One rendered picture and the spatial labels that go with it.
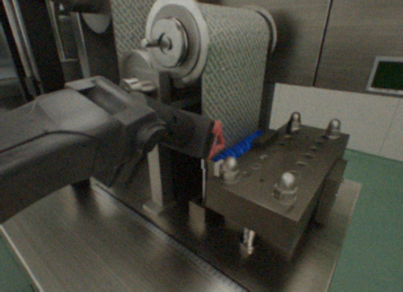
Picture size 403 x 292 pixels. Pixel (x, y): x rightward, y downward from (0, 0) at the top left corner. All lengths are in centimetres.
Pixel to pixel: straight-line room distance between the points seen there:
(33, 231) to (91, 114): 44
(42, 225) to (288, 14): 74
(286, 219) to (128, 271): 28
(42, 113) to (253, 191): 31
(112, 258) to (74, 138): 34
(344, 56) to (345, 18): 8
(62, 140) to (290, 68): 59
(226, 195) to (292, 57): 42
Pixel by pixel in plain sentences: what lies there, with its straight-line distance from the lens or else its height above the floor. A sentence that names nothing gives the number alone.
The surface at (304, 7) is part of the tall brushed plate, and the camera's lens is 68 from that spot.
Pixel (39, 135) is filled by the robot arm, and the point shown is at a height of 121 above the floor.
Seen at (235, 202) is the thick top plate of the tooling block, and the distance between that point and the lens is 40.
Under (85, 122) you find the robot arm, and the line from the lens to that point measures 20.
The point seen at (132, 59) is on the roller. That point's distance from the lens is 55.
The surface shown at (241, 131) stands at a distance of 57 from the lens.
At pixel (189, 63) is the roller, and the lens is 41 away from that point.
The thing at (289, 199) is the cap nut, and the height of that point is 104.
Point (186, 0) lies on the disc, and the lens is 42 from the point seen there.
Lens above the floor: 127
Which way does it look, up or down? 26 degrees down
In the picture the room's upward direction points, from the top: straight up
